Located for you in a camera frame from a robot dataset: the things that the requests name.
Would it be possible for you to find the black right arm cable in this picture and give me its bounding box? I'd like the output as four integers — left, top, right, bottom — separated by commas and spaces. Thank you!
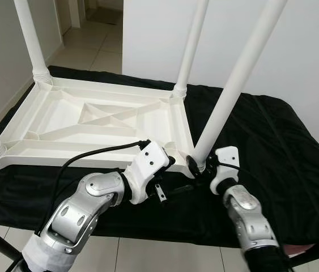
207, 159, 242, 171

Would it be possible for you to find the black metal table leg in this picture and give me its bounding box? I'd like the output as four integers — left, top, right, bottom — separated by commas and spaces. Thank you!
0, 232, 27, 264
287, 246, 319, 270

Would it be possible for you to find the white plastic table top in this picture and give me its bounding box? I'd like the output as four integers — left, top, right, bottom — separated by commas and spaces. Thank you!
0, 76, 202, 171

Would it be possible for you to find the white door frame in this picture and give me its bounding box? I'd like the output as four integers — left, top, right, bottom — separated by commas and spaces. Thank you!
54, 0, 86, 29

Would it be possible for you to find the pink rounded object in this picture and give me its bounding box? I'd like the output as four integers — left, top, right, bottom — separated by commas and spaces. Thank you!
284, 244, 313, 253

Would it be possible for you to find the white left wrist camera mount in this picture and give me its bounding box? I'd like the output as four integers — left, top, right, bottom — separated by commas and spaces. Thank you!
124, 141, 171, 205

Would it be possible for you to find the black table cloth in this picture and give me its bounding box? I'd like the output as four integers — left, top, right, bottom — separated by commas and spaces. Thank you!
0, 65, 319, 250

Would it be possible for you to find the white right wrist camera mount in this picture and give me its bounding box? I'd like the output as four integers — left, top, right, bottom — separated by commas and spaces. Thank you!
209, 146, 241, 194

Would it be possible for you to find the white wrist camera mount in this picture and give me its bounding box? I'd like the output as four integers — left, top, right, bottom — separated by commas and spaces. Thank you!
209, 146, 241, 194
124, 141, 171, 205

